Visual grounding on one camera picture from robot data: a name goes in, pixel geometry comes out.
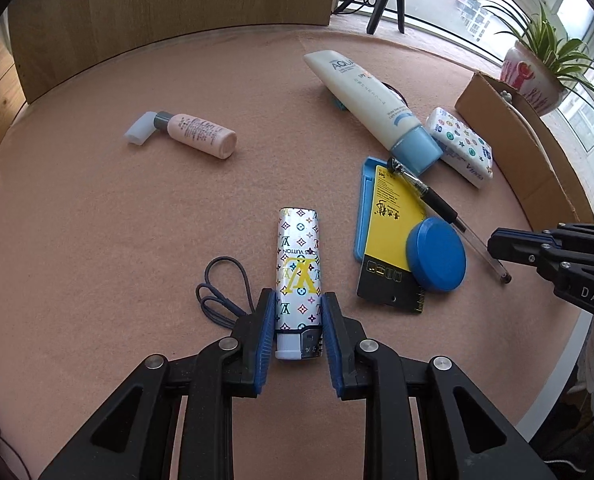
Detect monogram patterned lighter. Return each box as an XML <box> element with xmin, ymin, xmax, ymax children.
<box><xmin>275</xmin><ymin>207</ymin><xmax>323</xmax><ymax>361</ymax></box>

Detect pink spray bottle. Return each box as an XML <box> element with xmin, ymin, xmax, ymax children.
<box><xmin>123</xmin><ymin>112</ymin><xmax>237</xmax><ymax>159</ymax></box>

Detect blue round lid container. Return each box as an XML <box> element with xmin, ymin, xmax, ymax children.
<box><xmin>405</xmin><ymin>217</ymin><xmax>467</xmax><ymax>292</ymax></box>

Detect white patterned tissue pack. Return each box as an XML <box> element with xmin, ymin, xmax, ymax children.
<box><xmin>425</xmin><ymin>107</ymin><xmax>493</xmax><ymax>188</ymax></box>

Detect black clear gel pen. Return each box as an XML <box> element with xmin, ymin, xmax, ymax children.
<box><xmin>387</xmin><ymin>156</ymin><xmax>512</xmax><ymax>284</ymax></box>

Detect red white flower pot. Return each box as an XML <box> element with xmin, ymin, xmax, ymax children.
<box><xmin>500</xmin><ymin>41</ymin><xmax>566</xmax><ymax>116</ymax></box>

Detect yellow black card package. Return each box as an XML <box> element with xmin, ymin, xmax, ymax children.
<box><xmin>356</xmin><ymin>167</ymin><xmax>426</xmax><ymax>314</ymax></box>

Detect dark blue hair tie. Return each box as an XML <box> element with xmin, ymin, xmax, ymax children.
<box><xmin>195</xmin><ymin>256</ymin><xmax>256</xmax><ymax>331</ymax></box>

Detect pink mat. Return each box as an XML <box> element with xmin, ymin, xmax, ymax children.
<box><xmin>0</xmin><ymin>27</ymin><xmax>580</xmax><ymax>477</ymax></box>

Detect green spider plant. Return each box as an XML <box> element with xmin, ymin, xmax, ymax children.
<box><xmin>482</xmin><ymin>0</ymin><xmax>594</xmax><ymax>110</ymax></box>

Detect cardboard box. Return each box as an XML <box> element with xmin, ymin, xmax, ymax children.
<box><xmin>454</xmin><ymin>72</ymin><xmax>594</xmax><ymax>231</ymax></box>

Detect white blue sunscreen tube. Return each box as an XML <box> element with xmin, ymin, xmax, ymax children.
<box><xmin>303</xmin><ymin>50</ymin><xmax>443</xmax><ymax>176</ymax></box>

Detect wooden board panel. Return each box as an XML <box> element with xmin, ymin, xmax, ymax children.
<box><xmin>8</xmin><ymin>0</ymin><xmax>333</xmax><ymax>102</ymax></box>

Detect white beaded head massager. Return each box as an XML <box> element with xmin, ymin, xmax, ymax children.
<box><xmin>498</xmin><ymin>89</ymin><xmax>574</xmax><ymax>196</ymax></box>

